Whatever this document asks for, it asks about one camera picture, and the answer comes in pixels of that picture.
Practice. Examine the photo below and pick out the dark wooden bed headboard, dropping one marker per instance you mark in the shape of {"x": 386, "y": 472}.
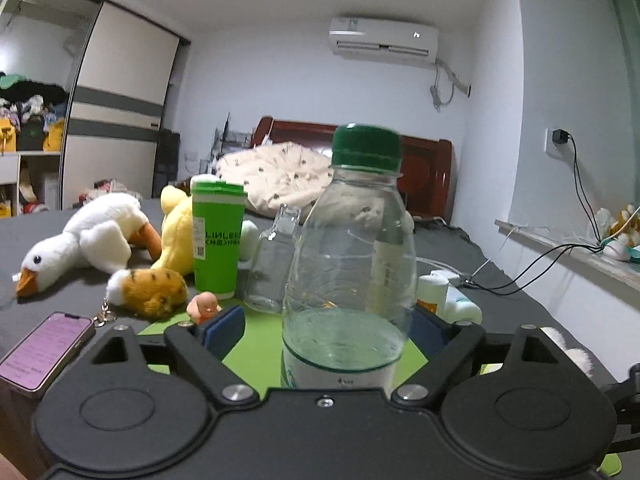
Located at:
{"x": 430, "y": 175}

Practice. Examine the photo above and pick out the white and yellow plush toy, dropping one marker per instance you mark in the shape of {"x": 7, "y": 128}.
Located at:
{"x": 575, "y": 357}

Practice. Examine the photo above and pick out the pile of clothes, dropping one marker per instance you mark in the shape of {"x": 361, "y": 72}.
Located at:
{"x": 102, "y": 190}

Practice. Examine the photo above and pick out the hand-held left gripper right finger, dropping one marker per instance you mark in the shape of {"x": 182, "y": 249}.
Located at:
{"x": 434, "y": 332}

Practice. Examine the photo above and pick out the yellow duck plush toy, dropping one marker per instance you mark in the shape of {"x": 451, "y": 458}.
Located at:
{"x": 175, "y": 240}

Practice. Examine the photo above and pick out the black wall charger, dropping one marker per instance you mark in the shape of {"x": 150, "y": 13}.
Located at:
{"x": 561, "y": 137}

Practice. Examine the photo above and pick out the white wall socket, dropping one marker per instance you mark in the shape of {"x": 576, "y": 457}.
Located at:
{"x": 550, "y": 149}

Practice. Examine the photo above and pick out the small clear glass bottle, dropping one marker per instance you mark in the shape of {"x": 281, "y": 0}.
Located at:
{"x": 265, "y": 280}

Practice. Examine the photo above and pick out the smartphone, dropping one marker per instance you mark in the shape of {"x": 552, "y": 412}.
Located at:
{"x": 45, "y": 350}

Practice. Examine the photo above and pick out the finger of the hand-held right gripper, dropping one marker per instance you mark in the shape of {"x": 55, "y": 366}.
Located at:
{"x": 631, "y": 400}

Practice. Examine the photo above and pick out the sliding door wardrobe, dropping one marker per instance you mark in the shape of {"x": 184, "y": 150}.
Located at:
{"x": 120, "y": 110}

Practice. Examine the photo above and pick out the white jar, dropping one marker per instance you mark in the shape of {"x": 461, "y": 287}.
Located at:
{"x": 462, "y": 307}

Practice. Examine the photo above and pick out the tall green paper cup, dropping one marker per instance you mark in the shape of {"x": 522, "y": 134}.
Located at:
{"x": 215, "y": 250}

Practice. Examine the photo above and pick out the windowsill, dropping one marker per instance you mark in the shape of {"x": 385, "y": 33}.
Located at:
{"x": 575, "y": 252}

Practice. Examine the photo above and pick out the black speaker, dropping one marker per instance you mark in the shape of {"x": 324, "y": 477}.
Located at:
{"x": 167, "y": 160}

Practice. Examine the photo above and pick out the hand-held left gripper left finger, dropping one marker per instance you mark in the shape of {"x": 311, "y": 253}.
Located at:
{"x": 225, "y": 332}

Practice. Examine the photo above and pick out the green table mat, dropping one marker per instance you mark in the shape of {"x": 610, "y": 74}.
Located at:
{"x": 250, "y": 365}

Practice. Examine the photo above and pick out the white teal small object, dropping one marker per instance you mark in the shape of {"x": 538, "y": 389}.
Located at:
{"x": 620, "y": 251}

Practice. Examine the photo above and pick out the white goose plush toy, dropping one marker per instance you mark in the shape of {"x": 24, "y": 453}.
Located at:
{"x": 95, "y": 240}

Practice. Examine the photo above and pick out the clear plastic water bottle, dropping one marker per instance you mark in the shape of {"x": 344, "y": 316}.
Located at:
{"x": 345, "y": 260}

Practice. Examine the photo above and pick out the white orange label pill bottle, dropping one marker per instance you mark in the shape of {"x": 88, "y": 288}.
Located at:
{"x": 431, "y": 291}

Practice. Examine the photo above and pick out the cream patterned quilt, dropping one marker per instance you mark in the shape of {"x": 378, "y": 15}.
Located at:
{"x": 280, "y": 170}

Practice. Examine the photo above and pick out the white air conditioner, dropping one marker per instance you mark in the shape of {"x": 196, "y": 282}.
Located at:
{"x": 382, "y": 35}

